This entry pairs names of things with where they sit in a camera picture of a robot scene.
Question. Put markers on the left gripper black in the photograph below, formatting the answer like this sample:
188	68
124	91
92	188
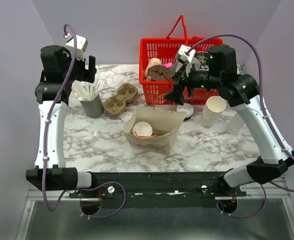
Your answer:
87	75

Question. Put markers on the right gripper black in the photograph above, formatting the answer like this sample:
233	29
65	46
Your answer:
176	96

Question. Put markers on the stack of white lids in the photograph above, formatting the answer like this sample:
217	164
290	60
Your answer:
187	108

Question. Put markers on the white paper takeout bag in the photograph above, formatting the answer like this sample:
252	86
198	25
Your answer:
154	128

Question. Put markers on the stack of white paper cups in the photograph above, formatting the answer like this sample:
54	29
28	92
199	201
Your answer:
212	110

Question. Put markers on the single white paper cup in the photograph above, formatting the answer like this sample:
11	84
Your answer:
142	129

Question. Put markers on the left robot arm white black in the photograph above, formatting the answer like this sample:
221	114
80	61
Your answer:
62	65

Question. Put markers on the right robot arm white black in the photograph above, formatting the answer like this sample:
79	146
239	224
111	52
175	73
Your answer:
241	91

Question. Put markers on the brown fabric scrunchie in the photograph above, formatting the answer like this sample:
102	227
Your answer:
158	73

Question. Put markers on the pink item in basket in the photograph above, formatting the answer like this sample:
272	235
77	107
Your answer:
168	65

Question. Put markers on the grey felt straw holder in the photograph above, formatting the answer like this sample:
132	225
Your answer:
93	108

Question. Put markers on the beige cup in basket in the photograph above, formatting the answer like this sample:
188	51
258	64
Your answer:
153	61

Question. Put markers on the black printed cup in basket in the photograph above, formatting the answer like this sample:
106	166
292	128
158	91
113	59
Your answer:
202	57

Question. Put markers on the clear plastic water bottle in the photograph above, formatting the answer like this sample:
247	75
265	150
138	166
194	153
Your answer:
235	124

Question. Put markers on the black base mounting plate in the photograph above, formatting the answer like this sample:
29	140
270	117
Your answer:
158	190

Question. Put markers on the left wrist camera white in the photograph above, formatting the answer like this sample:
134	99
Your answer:
81	45

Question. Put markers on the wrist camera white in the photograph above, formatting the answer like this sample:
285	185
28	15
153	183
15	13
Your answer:
185	59
81	45

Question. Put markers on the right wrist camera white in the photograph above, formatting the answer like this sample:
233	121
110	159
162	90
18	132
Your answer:
185	59

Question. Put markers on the aluminium rail frame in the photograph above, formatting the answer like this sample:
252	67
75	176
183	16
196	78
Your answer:
276	222

